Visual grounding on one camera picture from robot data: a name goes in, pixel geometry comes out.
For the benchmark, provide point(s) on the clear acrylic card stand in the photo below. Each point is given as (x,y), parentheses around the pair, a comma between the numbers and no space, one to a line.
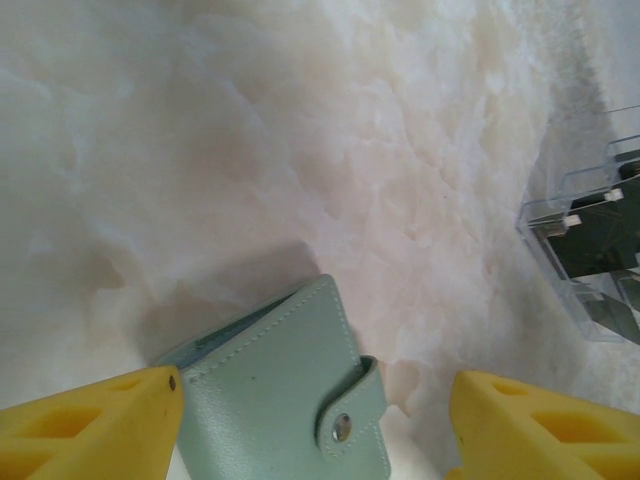
(560,285)

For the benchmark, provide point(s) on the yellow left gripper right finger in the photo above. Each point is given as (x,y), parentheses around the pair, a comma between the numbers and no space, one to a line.
(540,440)

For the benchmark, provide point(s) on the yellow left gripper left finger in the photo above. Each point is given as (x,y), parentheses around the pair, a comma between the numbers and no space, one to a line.
(75,435)

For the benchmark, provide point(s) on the dark credit card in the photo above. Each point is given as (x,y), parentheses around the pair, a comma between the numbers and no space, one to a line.
(590,250)
(595,205)

